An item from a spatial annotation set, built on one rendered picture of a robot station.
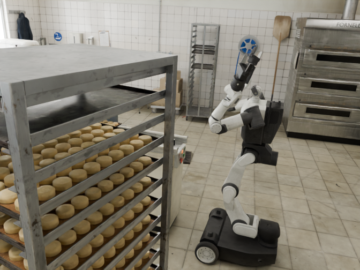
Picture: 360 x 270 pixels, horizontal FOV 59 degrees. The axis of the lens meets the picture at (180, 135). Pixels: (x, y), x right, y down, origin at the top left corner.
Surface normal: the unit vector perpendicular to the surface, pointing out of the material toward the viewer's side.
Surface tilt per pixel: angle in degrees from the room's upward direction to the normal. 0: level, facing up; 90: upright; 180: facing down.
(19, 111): 90
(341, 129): 90
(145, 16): 90
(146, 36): 90
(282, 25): 81
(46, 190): 0
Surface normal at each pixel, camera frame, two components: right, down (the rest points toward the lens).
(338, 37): -0.21, 0.34
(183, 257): 0.05, -0.93
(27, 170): 0.88, 0.22
